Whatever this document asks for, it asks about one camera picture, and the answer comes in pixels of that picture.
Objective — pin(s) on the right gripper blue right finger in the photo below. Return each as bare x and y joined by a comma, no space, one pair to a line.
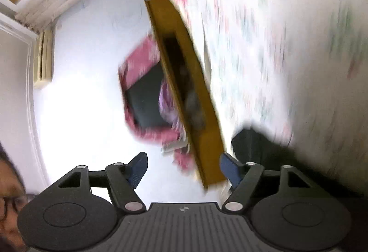
243,178

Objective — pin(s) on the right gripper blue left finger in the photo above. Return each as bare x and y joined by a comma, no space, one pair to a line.
123,179

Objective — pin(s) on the black television set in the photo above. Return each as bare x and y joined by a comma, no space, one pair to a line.
142,98

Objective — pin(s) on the purple knitted cloth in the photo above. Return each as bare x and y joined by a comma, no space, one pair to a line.
168,109

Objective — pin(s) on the person head with glasses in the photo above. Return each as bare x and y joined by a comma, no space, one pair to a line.
13,198

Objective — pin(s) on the wooden side cabinet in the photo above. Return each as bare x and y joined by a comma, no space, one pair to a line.
192,98

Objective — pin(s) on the pink floral cloth cover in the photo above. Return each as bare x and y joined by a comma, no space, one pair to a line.
137,64

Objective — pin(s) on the floral bed quilt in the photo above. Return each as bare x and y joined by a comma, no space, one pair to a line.
295,70

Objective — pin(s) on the wall air conditioner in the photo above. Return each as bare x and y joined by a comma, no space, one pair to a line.
43,59

